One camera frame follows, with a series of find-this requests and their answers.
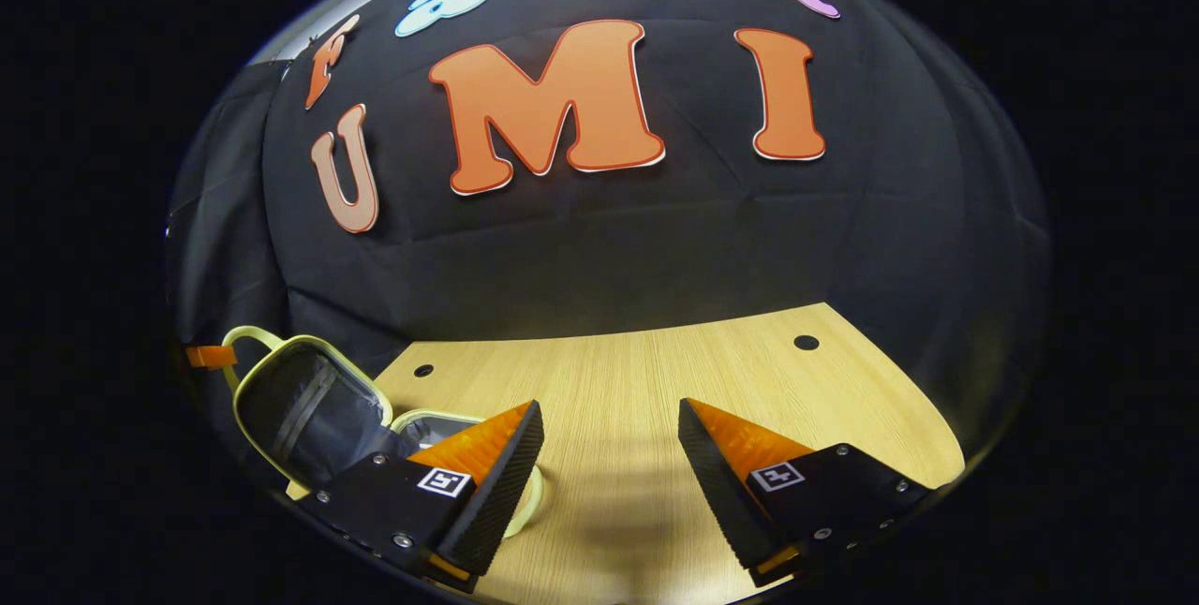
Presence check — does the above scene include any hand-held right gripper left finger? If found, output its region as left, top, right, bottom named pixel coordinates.
left=298, top=399, right=546, bottom=595

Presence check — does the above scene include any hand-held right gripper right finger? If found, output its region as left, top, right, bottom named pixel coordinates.
left=676, top=397, right=936, bottom=589

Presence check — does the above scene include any pale yellow suitcase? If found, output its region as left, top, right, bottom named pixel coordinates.
left=222, top=325, right=546, bottom=540

